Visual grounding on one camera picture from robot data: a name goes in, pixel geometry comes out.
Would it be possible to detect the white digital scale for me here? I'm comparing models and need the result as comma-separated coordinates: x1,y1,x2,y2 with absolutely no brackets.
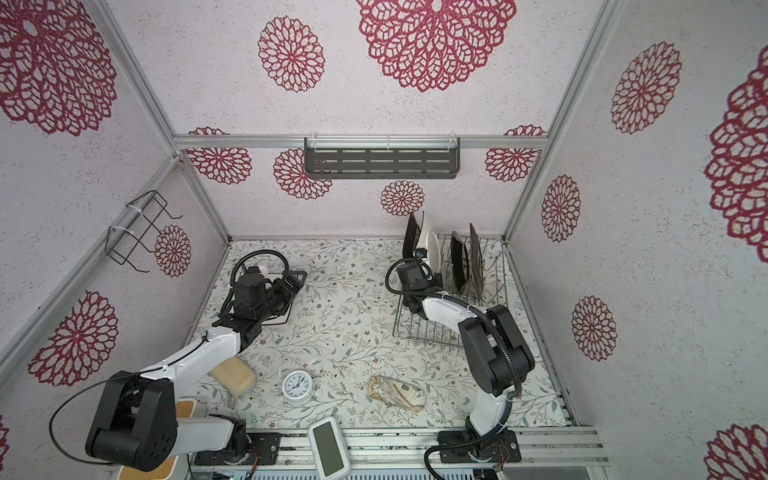
307,416,352,480

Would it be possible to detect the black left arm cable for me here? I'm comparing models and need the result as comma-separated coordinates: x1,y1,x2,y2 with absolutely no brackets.
49,248,291,466

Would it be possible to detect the small white alarm clock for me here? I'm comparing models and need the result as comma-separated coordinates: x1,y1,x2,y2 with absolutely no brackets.
281,370,314,406

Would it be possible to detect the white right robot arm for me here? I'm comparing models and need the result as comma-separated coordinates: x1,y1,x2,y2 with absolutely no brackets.
384,258,536,443

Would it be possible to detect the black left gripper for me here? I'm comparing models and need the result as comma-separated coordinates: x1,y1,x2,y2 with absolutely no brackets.
256,269,307,323

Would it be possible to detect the clear plastic bag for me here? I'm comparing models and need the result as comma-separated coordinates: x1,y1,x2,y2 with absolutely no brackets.
367,376,426,413

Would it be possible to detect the grey wall shelf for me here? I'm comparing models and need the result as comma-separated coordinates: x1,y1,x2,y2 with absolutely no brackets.
303,137,461,180

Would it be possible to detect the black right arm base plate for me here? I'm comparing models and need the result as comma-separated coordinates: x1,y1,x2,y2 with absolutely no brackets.
437,428,522,464

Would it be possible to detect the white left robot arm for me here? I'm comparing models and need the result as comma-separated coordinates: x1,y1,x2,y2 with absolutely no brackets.
85,269,307,472

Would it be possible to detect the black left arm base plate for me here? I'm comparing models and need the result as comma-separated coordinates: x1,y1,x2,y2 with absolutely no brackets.
192,433,282,467

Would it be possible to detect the black round plate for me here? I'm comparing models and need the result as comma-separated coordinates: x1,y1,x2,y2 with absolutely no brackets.
450,231,469,293

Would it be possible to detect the yellow sponge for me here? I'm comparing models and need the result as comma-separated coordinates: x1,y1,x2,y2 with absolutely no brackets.
209,356,257,397

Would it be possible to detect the chrome wire dish rack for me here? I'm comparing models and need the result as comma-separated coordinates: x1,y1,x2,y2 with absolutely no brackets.
391,232,515,347

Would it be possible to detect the black wire wall basket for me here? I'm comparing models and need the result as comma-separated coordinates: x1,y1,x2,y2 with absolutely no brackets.
103,189,182,274

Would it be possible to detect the white square plate black rim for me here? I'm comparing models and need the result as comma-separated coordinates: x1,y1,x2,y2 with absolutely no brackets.
259,270,308,326

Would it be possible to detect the black plate yellow rim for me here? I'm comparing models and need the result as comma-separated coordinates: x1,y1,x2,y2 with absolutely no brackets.
469,224,484,302

